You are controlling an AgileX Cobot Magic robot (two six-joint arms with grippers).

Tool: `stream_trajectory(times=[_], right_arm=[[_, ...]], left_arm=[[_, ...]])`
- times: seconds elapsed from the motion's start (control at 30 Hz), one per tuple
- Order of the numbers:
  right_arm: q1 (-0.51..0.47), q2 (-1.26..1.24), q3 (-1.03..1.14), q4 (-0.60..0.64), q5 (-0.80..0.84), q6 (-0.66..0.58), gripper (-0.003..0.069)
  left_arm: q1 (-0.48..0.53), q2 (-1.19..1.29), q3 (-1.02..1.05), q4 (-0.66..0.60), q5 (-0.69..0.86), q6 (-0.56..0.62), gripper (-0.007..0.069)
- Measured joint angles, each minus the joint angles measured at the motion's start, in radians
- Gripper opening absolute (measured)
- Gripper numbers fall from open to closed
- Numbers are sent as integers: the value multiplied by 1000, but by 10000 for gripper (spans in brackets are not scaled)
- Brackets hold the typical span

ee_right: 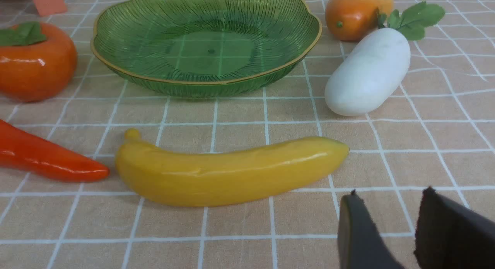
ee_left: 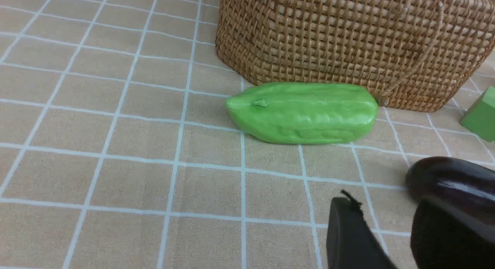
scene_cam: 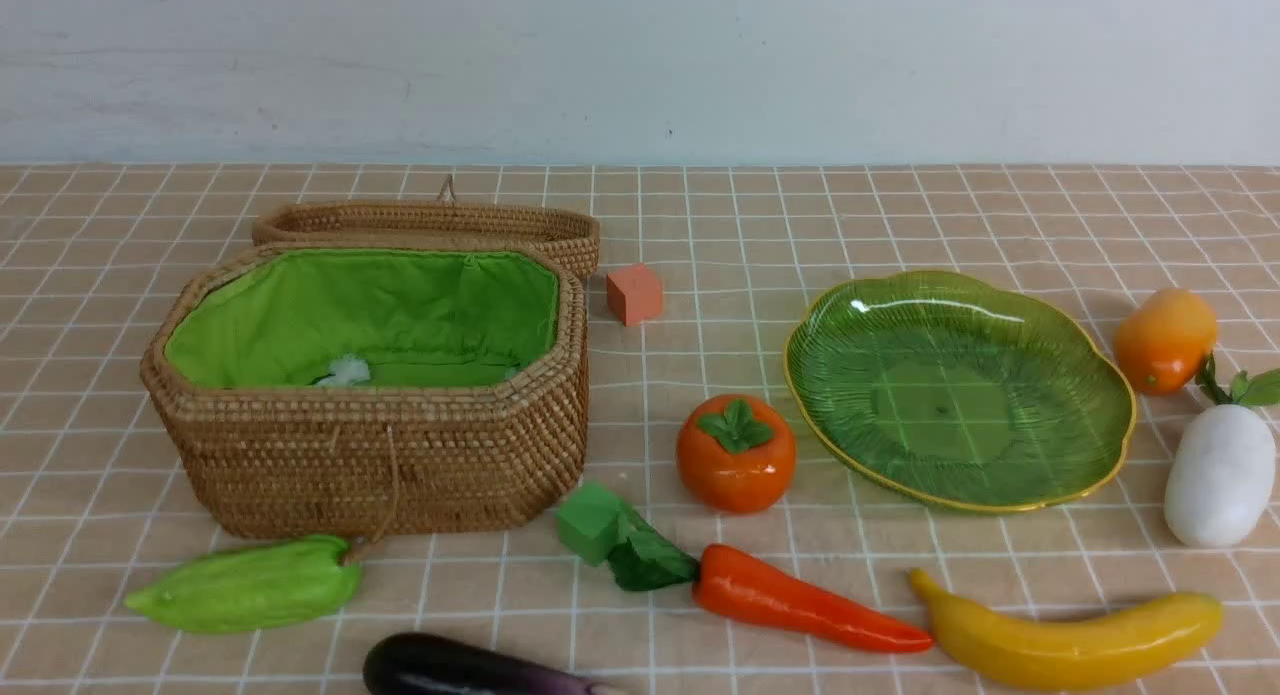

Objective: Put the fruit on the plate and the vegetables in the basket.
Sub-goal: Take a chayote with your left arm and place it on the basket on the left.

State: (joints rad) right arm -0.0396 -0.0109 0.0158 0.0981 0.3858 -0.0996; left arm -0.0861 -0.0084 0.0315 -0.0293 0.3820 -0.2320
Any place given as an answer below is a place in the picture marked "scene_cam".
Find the green bitter gourd toy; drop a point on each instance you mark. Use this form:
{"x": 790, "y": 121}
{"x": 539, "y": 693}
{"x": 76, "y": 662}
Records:
{"x": 253, "y": 588}

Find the woven wicker basket lid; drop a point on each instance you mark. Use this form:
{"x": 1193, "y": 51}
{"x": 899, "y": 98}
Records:
{"x": 566, "y": 237}

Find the woven wicker basket green lining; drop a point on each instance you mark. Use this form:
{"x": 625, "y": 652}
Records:
{"x": 378, "y": 387}

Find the orange persimmon toy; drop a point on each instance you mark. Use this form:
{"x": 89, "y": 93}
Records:
{"x": 736, "y": 454}

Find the orange yellow mango toy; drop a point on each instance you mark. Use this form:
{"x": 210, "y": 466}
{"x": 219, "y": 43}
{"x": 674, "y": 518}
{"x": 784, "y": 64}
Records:
{"x": 1162, "y": 345}

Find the yellow banana toy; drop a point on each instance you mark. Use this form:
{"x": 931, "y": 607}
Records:
{"x": 1083, "y": 655}

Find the checkered beige tablecloth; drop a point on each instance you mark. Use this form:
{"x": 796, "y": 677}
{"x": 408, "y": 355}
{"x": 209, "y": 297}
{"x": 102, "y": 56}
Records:
{"x": 95, "y": 502}

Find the white radish toy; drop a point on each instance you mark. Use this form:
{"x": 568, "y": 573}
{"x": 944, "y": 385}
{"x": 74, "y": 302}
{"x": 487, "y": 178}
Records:
{"x": 1223, "y": 472}

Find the green glass leaf plate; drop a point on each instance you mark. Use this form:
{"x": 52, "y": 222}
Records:
{"x": 955, "y": 393}

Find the purple eggplant toy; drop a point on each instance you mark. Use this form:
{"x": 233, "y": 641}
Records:
{"x": 419, "y": 663}

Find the orange carrot toy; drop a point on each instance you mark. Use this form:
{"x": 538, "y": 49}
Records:
{"x": 737, "y": 586}

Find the green foam cube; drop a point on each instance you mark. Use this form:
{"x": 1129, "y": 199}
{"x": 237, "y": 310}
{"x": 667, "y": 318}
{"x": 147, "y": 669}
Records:
{"x": 591, "y": 522}

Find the orange foam cube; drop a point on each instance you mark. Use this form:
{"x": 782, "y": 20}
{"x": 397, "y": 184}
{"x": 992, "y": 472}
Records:
{"x": 634, "y": 294}

